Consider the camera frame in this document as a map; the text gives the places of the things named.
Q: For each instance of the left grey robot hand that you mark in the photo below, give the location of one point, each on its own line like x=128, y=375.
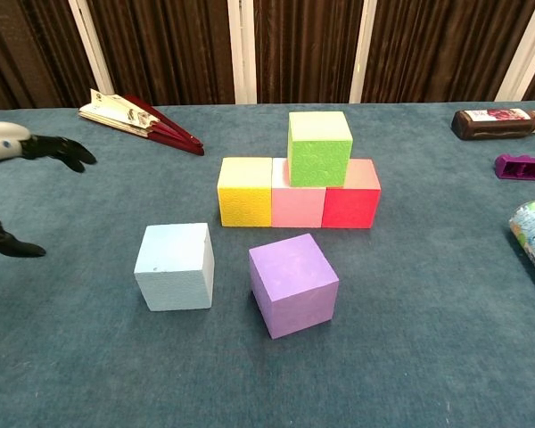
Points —
x=4, y=142

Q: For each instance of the light blue foam cube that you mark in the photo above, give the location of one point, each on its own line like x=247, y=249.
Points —
x=171, y=285

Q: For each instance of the yellow foam cube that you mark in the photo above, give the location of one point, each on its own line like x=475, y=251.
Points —
x=245, y=205

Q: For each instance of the green foam cube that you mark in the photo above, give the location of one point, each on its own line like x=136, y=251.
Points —
x=318, y=156

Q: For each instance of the purple foam cube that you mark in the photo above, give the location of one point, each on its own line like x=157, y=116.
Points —
x=294, y=290

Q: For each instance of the red foam cube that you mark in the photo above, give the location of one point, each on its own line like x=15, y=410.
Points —
x=350, y=207

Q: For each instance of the red and white folding fan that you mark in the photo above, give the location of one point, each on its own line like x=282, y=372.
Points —
x=129, y=118

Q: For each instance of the dark brown curtain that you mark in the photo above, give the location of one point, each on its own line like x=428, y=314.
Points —
x=169, y=44

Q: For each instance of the pink foam cube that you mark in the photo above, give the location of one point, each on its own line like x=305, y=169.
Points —
x=296, y=207

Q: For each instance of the brown bottle with white cap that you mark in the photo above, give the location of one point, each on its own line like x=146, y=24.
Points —
x=495, y=125

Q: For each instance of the purple plastic block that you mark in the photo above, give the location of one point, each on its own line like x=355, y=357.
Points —
x=519, y=169

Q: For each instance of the white frame post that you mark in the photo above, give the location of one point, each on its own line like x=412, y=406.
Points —
x=532, y=44
x=90, y=49
x=364, y=58
x=241, y=53

